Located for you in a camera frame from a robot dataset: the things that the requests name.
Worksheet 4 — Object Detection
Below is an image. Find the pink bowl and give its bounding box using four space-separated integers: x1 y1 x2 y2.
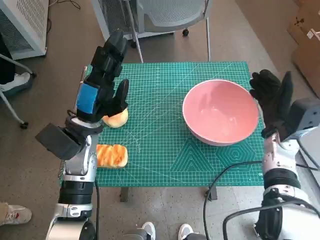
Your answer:
182 79 260 147

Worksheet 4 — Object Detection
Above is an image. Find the green cutting mat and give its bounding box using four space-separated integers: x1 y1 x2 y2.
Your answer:
82 61 265 188

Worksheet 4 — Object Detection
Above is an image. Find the black looped right arm cable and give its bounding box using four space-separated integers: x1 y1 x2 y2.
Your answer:
222 197 320 240

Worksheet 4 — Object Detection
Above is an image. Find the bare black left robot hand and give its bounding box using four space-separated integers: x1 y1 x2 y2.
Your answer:
74 31 130 123

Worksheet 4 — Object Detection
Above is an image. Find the person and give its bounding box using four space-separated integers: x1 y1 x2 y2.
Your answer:
0 199 33 226
0 32 32 93

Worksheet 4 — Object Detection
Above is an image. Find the white paper label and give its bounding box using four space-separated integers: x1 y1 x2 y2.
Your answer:
306 27 320 40

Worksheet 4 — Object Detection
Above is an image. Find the black hanging left arm cable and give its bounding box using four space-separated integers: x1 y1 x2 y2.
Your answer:
92 181 101 240

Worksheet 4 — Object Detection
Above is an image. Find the striped rectangular toy bread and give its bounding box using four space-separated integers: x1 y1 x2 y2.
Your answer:
96 143 129 169

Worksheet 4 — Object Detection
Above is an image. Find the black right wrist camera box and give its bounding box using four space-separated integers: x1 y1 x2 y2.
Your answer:
283 97 320 172

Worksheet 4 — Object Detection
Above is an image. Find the grey mesh seat chair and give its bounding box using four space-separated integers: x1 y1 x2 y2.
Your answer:
122 0 213 64

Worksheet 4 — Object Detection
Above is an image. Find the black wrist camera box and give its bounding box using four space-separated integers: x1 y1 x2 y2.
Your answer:
283 97 320 172
34 122 87 161

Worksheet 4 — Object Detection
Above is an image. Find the grey metal tube chair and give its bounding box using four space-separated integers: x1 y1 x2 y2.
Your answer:
0 52 38 130

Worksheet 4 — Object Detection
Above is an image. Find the round toy bread bun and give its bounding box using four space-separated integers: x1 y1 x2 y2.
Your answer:
101 109 129 129

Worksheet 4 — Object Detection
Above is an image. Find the long black robot cable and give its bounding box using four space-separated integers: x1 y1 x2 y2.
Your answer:
202 160 266 240

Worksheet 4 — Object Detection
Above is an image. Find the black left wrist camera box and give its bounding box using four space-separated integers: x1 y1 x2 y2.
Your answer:
34 122 87 161

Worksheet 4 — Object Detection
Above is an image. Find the white perforated metal cabinet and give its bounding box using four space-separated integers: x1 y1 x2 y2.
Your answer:
0 0 50 61
91 0 176 45

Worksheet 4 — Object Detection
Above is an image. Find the small table with dark legs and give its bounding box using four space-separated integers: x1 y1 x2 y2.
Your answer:
79 63 267 203

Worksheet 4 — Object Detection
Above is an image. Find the plain brown cardboard box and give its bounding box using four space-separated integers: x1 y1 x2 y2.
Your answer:
292 44 320 100

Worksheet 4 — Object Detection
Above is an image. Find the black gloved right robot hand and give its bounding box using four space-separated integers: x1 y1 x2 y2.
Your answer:
249 69 295 142

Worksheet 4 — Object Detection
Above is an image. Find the white sneaker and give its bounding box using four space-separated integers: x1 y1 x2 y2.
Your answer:
141 221 156 240
178 223 193 240

